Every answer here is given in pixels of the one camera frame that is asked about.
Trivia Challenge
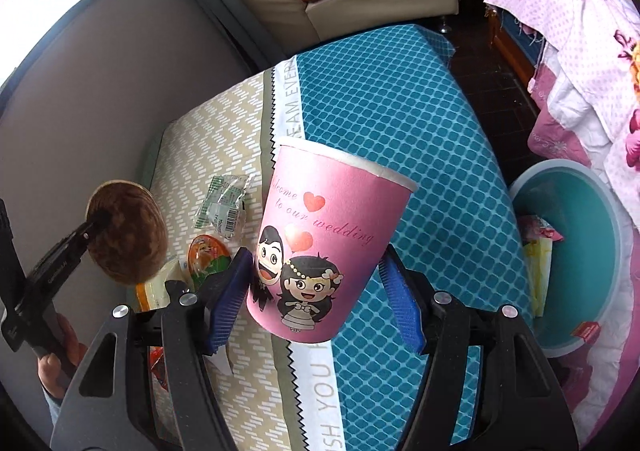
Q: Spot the pink floral quilt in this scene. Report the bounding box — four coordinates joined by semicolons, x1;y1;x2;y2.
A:
482;0;640;432

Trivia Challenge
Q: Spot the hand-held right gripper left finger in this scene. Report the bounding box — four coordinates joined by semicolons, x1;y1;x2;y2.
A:
50;247;255;451

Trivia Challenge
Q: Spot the orange jelly cup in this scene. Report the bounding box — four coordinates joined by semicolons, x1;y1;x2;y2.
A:
186;233;233;282

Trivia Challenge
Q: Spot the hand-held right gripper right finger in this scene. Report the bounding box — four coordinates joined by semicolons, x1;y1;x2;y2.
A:
377;246;581;451

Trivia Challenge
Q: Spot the green white wrapper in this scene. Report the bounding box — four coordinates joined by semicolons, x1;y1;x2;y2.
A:
195;174;251;237

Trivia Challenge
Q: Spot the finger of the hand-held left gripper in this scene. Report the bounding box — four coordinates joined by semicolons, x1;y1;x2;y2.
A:
42;218;98;269
55;211;113;279

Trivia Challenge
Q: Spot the grey headboard panel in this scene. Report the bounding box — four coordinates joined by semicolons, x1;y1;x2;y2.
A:
0;0;266;282

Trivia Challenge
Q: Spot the person's left hand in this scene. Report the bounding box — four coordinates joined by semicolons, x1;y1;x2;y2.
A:
37;312;88;399

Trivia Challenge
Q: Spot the wooden bed frame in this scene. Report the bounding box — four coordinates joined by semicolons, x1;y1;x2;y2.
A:
487;6;548;87

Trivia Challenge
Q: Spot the pink paper cup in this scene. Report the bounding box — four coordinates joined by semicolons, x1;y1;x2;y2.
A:
245;136;418;344

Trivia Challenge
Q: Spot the yellow plastic bag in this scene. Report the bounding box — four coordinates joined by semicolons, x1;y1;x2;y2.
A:
522;236;553;319

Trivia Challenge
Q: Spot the pink snack packet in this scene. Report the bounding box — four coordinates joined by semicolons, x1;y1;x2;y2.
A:
520;214;563;244

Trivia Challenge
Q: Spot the teal trash bin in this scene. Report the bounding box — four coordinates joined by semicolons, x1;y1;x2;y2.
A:
507;158;640;359

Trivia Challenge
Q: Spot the yellow white wrapper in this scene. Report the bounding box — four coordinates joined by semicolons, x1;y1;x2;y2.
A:
135;256;193;309

